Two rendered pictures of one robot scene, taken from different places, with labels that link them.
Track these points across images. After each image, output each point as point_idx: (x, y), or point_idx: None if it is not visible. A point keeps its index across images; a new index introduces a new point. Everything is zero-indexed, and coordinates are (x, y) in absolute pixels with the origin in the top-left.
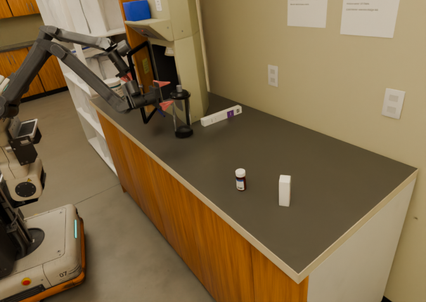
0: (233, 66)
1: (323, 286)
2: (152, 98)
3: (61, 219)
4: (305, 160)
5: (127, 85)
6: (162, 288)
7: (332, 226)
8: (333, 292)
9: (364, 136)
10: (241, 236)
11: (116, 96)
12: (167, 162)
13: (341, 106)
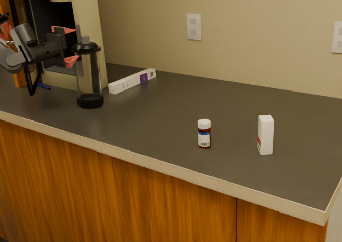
0: (135, 22)
1: (332, 238)
2: (55, 49)
3: None
4: (261, 111)
5: (19, 30)
6: None
7: (330, 162)
8: None
9: (313, 81)
10: (221, 203)
11: (4, 46)
12: (86, 135)
13: (283, 50)
